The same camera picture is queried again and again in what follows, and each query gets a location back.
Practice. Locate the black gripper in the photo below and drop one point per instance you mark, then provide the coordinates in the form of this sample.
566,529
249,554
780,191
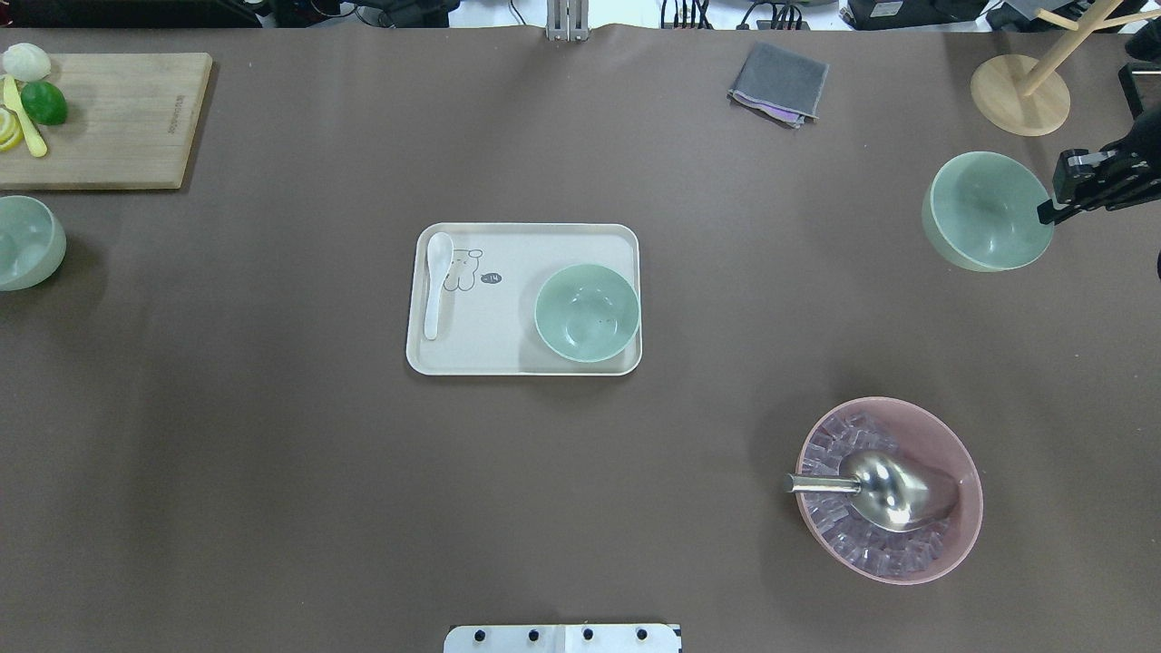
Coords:
1127,172

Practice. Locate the green bowl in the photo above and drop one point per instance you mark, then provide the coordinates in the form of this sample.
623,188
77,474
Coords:
32,243
587,313
980,212

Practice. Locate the wooden mug tree stand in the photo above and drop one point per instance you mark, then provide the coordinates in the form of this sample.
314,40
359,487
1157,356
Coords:
1026,96

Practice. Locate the grey folded cloth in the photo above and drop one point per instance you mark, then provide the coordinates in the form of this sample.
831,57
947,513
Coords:
783,85

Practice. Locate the metal ice scoop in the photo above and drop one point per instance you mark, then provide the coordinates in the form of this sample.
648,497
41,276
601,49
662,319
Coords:
887,490

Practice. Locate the pink bowl with ice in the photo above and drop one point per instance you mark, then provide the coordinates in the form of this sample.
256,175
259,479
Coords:
907,430

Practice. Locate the green bowl on tray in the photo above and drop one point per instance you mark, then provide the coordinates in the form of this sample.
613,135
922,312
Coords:
587,313

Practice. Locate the cream serving tray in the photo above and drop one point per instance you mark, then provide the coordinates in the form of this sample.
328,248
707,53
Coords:
486,324

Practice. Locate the white ceramic spoon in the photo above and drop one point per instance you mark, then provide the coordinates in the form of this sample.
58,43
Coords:
439,258

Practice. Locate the bamboo cutting board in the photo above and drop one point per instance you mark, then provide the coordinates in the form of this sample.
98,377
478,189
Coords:
132,122

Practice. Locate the green lime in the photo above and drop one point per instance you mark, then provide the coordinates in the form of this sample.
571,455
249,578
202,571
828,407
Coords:
44,103

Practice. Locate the white garlic bulb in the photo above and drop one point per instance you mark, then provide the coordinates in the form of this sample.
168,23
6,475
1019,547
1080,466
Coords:
27,62

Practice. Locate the lemon slice left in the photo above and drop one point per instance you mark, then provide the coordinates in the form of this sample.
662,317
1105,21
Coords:
8,145

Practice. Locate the lemon slice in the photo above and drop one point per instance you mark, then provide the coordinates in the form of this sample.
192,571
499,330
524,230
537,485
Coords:
8,145
9,125

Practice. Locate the lemon slice right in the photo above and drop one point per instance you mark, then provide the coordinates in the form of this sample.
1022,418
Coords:
9,125

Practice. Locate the yellow plastic knife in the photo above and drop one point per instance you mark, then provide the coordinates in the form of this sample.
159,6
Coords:
33,139

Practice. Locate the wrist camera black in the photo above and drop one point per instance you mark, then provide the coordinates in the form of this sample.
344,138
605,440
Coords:
1140,78

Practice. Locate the aluminium frame post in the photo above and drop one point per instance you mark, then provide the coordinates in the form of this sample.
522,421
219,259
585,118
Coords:
567,20

